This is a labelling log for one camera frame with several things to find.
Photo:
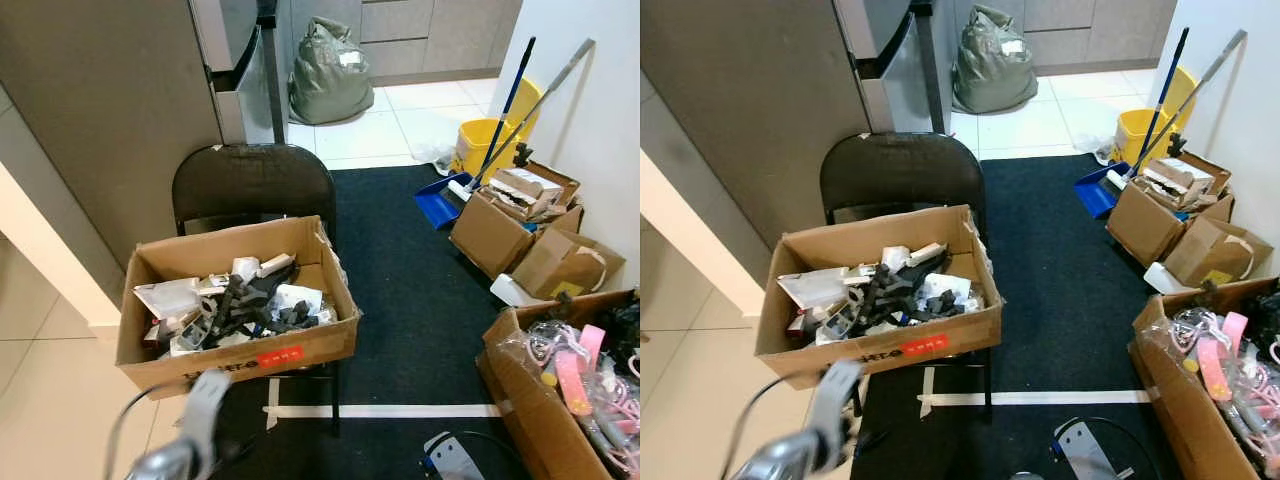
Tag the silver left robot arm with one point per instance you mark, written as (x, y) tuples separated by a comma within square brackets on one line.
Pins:
[(205, 410), (835, 400)]

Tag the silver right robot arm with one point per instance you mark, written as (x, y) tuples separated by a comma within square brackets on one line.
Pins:
[(455, 460), (1085, 450)]

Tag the grey-green rubbish bag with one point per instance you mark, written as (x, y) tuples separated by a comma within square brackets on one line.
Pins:
[(995, 65), (330, 80)]

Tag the small closed cardboard box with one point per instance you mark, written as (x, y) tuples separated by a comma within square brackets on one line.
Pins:
[(560, 265), (1215, 255)]

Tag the flat white box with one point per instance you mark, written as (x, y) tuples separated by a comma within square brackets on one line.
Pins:
[(512, 290), (1165, 278)]

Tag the open cardboard box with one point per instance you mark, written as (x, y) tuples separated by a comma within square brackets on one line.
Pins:
[(1145, 225), (490, 235)]

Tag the grey refrigerator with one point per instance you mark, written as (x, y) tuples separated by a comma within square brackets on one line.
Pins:
[(760, 100), (100, 100)]

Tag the yellow mop bucket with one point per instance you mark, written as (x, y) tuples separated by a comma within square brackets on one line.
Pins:
[(1135, 125), (475, 140)]

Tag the blue dustpan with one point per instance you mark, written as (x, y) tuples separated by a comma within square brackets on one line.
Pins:
[(438, 205), (1097, 192)]

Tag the large taped cardboard box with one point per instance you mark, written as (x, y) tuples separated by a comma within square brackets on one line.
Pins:
[(1185, 420), (530, 420)]

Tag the dark carpet runner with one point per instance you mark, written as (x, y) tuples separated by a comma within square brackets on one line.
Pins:
[(1060, 280), (420, 300)]

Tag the cardboard box with red label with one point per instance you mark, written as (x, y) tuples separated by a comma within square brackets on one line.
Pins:
[(200, 360), (850, 355)]

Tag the black plastic part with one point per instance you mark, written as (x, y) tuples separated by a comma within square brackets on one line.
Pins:
[(245, 300), (895, 285)]

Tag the black folding chair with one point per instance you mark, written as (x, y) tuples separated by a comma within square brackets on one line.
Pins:
[(250, 185), (900, 175)]

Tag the grey kitchen cabinets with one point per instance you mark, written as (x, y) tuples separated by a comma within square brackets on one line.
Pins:
[(1090, 30), (440, 35)]

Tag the white floor tape line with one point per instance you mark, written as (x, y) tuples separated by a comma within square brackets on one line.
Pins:
[(1050, 398), (400, 410)]

